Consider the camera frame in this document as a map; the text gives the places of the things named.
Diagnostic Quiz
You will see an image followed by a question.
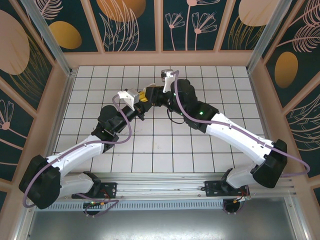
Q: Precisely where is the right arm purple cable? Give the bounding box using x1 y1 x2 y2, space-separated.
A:
172 70 311 215

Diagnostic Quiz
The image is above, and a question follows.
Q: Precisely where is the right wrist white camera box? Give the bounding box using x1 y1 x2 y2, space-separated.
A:
159 68 180 94

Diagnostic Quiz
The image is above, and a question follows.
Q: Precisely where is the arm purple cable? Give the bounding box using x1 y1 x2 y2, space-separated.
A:
22 95 133 218
172 70 311 215

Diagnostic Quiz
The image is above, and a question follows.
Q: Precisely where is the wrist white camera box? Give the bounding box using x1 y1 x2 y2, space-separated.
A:
159 68 180 94
117 88 141 109

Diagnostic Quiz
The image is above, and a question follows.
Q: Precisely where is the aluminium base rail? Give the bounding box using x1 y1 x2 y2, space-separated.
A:
23 172 297 201

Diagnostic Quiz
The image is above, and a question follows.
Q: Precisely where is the grey metal sheet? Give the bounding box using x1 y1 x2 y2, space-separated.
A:
14 197 308 240

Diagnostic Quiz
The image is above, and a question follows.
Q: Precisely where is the black round cable port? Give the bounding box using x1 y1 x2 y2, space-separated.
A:
223 199 247 215
83 206 108 218

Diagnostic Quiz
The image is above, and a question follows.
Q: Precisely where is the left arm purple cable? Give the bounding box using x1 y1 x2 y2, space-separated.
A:
22 95 133 218

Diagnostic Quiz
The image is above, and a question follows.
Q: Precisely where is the thin black wire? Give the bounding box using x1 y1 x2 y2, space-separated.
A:
166 109 186 125

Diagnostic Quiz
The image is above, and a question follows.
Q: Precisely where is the slotted grey cable duct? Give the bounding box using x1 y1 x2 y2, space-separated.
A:
33 199 226 211

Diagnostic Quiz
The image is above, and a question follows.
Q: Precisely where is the aluminium frame post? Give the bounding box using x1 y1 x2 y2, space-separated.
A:
246 0 292 73
21 0 77 77

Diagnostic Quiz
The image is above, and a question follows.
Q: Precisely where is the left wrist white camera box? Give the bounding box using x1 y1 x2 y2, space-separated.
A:
117 88 141 109

